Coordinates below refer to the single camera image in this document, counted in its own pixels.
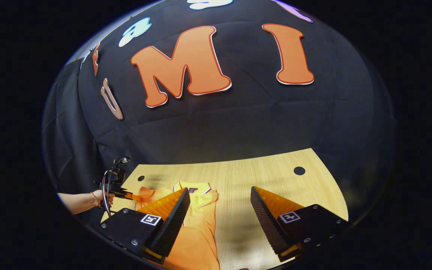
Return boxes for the orange T-shirt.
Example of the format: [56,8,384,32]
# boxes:
[135,181,220,270]

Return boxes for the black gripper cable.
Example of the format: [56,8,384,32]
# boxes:
[101,170,113,219]

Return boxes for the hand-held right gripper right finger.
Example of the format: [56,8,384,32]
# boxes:
[250,186,350,263]

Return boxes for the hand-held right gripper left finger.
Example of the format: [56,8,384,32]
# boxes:
[95,187,191,265]

